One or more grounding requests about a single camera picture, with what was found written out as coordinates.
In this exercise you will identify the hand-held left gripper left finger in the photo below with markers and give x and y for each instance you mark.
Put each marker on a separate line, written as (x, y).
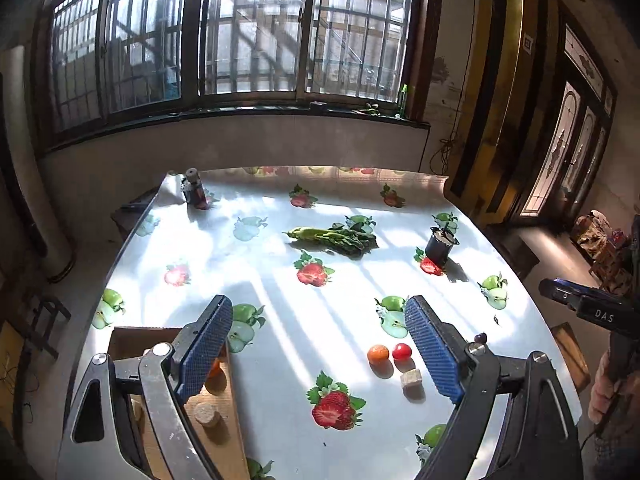
(205, 355)

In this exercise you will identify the green leafy vegetable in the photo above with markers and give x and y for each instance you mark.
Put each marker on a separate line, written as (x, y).
(332, 237)

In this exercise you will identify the white pipe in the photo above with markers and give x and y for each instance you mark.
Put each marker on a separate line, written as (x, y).
(45, 200)

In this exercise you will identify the brown cardboard box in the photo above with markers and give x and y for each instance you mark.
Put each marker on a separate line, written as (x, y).
(230, 430)

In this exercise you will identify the wooden stool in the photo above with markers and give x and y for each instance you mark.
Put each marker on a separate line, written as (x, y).
(570, 355)

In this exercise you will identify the dark glass jar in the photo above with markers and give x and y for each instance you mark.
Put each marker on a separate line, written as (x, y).
(195, 190)

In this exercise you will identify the dark metal stool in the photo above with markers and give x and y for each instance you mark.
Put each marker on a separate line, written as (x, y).
(42, 317)

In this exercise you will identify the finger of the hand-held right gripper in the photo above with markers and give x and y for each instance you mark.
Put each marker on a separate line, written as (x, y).
(562, 289)

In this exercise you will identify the large orange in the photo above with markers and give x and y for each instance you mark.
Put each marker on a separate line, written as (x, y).
(378, 354)

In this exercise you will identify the green bottle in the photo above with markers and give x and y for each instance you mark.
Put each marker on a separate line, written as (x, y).
(402, 102)

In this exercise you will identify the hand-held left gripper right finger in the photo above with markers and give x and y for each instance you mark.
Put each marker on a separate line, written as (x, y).
(432, 355)

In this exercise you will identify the dark framed barred window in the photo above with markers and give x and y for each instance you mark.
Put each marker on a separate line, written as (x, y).
(250, 35)

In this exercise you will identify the dark purple grape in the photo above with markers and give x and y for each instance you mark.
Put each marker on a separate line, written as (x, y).
(481, 336)

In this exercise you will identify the person's right hand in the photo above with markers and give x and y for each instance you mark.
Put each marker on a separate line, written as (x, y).
(602, 395)

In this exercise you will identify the red tomato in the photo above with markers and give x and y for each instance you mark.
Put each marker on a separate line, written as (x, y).
(401, 351)

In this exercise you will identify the small orange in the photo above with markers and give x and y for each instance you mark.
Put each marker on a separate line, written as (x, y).
(216, 367)

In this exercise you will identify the woven basket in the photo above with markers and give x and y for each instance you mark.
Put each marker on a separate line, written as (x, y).
(597, 237)

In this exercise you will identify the wooden door with glass panels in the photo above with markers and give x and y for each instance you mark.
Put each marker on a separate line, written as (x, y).
(565, 160)

